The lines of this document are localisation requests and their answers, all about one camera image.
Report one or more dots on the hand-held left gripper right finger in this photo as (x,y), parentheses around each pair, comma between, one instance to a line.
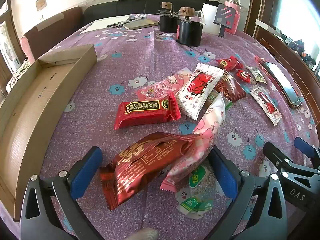
(222,175)

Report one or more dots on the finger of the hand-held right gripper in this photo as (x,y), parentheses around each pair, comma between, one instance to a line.
(303,146)
(280,155)

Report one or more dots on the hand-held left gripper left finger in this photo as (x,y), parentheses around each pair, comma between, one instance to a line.
(85,172)

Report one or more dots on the clear packet with green label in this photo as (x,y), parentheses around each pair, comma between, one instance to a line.
(197,177)

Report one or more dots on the long pink snack packet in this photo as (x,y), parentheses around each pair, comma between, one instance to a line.
(207,130)

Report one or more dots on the large dark red snack packet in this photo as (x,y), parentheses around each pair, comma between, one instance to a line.
(145,162)

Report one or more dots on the brown cardboard box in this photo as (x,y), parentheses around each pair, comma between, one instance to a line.
(22,130)

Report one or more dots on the green translucent packet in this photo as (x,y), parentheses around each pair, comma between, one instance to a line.
(212,97)

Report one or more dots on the brown snack packet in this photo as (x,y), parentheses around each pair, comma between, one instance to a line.
(232,90)

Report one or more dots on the red packet with black label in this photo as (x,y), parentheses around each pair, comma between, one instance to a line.
(150,116)

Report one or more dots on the small red cartoon-face candy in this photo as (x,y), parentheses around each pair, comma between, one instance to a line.
(243,76)

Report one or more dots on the large white red-print packet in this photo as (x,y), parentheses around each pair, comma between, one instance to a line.
(197,90)

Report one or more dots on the small red candy gold logo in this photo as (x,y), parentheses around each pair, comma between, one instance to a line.
(228,63)

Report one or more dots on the pink cartoon snack packet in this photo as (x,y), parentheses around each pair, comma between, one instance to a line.
(162,86)

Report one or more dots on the small white red packet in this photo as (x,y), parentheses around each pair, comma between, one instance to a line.
(268,105)

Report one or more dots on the black smartphone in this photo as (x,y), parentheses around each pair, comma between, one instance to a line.
(282,85)

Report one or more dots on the purple floral tablecloth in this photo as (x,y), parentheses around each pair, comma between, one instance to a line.
(87,100)

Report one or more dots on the small green white packet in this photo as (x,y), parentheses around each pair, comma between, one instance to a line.
(257,75)

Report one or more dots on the red plastic wrapper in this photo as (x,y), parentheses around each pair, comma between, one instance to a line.
(258,60)

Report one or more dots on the floral cushion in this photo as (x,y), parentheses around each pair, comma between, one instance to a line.
(18,75)

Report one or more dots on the white shelf board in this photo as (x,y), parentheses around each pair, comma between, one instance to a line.
(267,26)

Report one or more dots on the pink cushion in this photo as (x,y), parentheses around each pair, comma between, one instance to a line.
(27,48)

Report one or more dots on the pink thermos bottle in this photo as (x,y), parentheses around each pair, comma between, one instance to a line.
(237,20)

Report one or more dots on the brown armchair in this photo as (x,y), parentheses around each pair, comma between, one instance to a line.
(50,32)

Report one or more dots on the black jar with wooden lid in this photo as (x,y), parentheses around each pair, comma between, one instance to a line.
(167,23)
(188,32)

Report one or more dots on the white paper sheet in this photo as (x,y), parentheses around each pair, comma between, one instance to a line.
(100,25)

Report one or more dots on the grey phone stand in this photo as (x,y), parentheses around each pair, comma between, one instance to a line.
(225,15)

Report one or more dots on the white plastic cup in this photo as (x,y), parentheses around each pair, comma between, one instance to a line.
(209,17)

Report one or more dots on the wooden glass door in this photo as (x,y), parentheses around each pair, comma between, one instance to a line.
(7,37)

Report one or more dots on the khaki notebook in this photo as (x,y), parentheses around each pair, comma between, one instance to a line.
(142,23)

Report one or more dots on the clear plastic cup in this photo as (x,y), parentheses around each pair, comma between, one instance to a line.
(198,16)

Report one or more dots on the black sofa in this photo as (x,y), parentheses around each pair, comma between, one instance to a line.
(140,6)

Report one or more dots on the small wall plaque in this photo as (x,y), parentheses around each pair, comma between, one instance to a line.
(40,2)

